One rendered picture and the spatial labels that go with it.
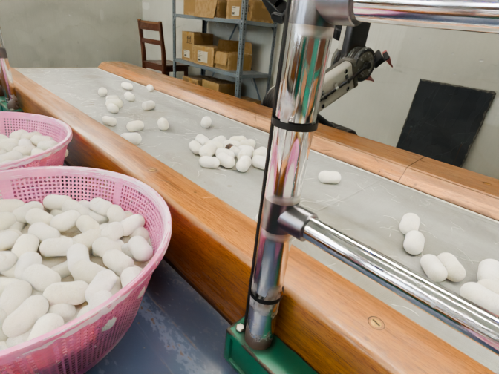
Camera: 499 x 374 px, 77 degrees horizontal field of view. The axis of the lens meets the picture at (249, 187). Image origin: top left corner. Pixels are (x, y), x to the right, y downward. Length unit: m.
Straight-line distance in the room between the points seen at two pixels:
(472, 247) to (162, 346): 0.36
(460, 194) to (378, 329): 0.35
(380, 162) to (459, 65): 1.93
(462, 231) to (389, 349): 0.27
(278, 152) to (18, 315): 0.22
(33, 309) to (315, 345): 0.21
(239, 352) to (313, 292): 0.09
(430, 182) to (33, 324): 0.53
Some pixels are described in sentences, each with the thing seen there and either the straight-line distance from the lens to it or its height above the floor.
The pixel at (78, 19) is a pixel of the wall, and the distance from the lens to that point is 5.08.
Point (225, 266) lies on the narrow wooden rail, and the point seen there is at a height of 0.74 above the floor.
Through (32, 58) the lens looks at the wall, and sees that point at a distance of 4.97.
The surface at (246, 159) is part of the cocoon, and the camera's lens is 0.49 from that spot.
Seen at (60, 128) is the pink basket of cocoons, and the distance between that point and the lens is 0.63.
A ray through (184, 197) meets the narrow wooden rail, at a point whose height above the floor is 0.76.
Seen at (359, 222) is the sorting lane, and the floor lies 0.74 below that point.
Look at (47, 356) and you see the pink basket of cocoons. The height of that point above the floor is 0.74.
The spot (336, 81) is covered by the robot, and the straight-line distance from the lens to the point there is 1.06.
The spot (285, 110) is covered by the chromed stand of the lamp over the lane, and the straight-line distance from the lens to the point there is 0.17.
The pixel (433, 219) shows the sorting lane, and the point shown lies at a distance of 0.49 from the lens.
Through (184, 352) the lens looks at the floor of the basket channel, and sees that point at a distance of 0.33.
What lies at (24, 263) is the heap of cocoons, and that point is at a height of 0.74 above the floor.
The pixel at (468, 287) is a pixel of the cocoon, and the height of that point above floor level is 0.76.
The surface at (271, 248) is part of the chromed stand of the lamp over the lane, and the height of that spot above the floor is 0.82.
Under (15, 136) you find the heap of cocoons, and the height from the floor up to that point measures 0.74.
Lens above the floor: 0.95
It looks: 27 degrees down
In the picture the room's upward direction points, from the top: 6 degrees clockwise
